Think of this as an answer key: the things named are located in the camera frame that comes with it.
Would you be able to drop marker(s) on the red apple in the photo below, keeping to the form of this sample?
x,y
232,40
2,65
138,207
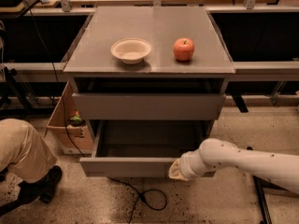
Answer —
x,y
183,49

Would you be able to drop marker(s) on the green toy in box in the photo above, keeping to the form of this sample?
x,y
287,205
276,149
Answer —
x,y
76,120

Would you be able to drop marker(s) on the grey drawer cabinet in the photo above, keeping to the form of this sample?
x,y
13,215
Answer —
x,y
93,69

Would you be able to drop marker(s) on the grey top drawer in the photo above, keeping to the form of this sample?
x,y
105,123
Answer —
x,y
149,106

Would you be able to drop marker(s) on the person leg beige trousers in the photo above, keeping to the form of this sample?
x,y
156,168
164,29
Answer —
x,y
23,152

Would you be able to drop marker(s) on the cardboard box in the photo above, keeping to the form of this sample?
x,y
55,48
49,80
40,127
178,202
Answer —
x,y
71,139

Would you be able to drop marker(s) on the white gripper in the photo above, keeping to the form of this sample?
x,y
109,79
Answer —
x,y
186,167

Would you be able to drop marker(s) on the black shoe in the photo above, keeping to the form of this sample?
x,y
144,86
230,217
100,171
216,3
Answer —
x,y
43,189

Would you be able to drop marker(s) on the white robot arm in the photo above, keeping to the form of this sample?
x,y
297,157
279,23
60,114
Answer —
x,y
214,154

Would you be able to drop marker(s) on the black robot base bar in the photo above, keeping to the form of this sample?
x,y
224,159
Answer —
x,y
261,199

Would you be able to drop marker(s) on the grey drawer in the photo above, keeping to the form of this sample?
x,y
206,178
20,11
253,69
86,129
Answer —
x,y
141,148
149,106

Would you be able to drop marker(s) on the white paper bowl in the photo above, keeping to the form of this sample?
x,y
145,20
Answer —
x,y
131,50

